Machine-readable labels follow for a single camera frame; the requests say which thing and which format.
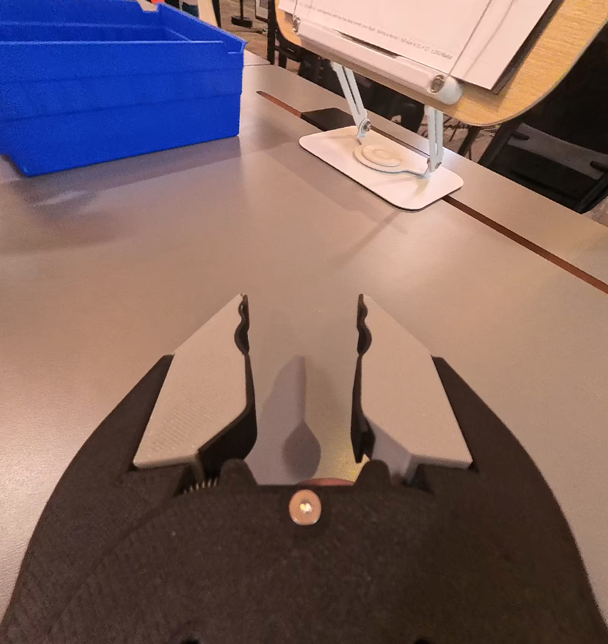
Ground wooden board document stand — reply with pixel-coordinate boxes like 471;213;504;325
275;0;608;211

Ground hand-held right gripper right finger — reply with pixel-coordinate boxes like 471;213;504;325
351;294;473;484

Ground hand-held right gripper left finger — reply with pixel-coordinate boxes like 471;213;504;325
132;293;258;471

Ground black office chair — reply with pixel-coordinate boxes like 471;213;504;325
479;118;608;213

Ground black table cable flap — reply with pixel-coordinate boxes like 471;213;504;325
303;108;358;130

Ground blue plastic bin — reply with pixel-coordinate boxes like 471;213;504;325
0;0;248;178

